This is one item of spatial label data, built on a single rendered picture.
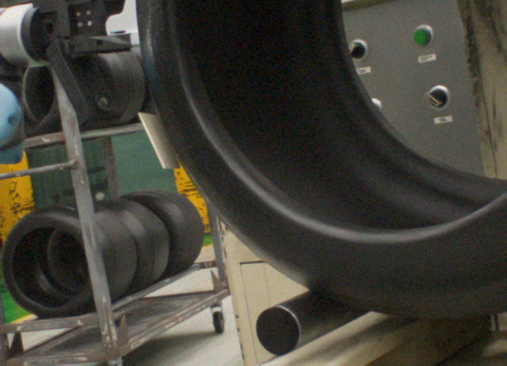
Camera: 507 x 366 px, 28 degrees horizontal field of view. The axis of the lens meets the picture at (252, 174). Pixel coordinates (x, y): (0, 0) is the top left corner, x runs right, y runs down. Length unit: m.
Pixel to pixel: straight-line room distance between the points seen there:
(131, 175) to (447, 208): 10.62
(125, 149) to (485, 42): 10.59
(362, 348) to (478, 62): 0.39
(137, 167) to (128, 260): 7.04
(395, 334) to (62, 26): 0.50
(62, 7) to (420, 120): 0.70
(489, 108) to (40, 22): 0.53
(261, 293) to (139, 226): 3.08
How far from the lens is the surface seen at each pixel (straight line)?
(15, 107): 1.15
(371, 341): 1.00
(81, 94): 1.19
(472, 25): 1.21
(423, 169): 1.15
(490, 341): 1.19
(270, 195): 0.92
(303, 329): 0.94
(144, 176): 11.61
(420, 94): 1.67
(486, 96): 1.20
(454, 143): 1.65
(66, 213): 4.59
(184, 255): 5.28
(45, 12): 1.23
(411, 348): 1.07
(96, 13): 1.17
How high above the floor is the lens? 1.09
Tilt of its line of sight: 3 degrees down
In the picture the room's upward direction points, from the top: 10 degrees counter-clockwise
